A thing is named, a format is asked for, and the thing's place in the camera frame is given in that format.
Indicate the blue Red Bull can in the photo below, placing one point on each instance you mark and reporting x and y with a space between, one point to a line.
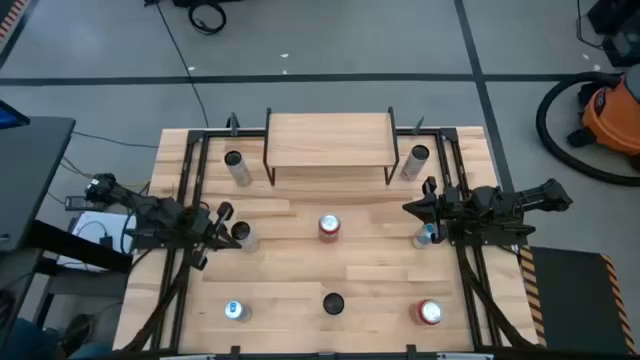
422 239
234 310

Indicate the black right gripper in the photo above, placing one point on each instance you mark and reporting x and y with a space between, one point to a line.
450 210

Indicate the red Fanta strawberry can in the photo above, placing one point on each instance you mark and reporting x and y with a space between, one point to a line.
429 312
329 225

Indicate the black aluminium table frame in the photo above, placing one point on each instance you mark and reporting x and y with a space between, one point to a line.
220 133

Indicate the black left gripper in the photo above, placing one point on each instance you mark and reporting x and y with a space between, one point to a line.
197 230

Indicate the orange shop vacuum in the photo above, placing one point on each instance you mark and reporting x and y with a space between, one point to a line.
615 115
542 125

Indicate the white Celsius Peach Vibe can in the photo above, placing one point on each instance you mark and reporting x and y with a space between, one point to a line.
412 167
333 303

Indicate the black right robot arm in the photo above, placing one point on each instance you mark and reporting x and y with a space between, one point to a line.
525 200

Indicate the computer monitor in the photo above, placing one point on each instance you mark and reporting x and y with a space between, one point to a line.
10 117

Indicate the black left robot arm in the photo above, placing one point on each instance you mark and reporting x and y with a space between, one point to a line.
150 210

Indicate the black power adapter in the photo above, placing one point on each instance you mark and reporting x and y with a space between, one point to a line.
82 203

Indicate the black mat with hazard stripes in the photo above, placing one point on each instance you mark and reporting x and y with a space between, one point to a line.
10 17
570 295

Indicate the black desk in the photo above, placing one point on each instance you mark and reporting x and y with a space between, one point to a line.
30 170

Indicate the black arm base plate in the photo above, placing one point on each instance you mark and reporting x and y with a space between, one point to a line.
500 239
137 234

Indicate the black equipment case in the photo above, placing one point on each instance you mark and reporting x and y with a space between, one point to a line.
622 47
612 15

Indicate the wooden shelf with black legs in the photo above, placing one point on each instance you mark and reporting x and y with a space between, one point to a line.
330 140

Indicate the white power box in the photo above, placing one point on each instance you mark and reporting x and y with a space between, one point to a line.
92 225

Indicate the white Celsius Tropical Vibe can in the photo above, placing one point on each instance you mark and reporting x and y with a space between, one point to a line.
240 172

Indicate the person's leg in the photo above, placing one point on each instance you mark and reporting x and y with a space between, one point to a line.
25 345

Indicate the person's foot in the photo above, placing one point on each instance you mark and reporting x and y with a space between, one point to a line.
76 330

